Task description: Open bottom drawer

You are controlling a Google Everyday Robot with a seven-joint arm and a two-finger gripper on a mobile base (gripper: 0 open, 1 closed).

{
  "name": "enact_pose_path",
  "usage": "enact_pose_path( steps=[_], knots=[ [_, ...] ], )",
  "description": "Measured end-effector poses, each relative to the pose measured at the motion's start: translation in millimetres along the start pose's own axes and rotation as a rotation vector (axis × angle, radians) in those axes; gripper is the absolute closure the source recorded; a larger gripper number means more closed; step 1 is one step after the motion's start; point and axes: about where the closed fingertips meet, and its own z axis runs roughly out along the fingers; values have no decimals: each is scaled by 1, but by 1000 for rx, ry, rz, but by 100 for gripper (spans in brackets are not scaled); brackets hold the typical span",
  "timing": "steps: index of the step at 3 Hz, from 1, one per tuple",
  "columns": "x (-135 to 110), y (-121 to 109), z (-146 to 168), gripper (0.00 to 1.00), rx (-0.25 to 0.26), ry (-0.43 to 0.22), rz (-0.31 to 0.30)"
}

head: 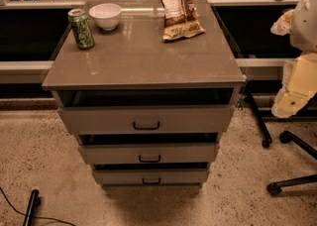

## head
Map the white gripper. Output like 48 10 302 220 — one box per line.
271 53 317 118

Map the grey bottom drawer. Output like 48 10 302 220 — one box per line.
92 169 209 185

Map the grey drawer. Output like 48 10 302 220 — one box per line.
92 169 209 185
58 106 234 135
78 143 219 165

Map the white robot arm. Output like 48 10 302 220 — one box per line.
270 0 317 118

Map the grey drawer cabinet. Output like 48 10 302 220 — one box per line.
41 0 248 191

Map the grey middle drawer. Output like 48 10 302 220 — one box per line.
78 143 219 165

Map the grey top drawer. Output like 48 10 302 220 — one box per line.
58 106 234 135

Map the black chair base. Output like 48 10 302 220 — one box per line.
266 131 317 196

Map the brown chip bag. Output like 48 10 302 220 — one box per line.
160 0 205 41

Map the white bowl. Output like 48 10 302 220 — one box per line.
89 3 122 31

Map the green soda can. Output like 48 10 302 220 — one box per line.
67 9 95 50

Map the black stand leg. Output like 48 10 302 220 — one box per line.
23 189 40 226

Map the black table leg frame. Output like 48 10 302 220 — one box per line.
245 91 317 149

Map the black floor cable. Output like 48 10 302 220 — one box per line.
0 186 77 226

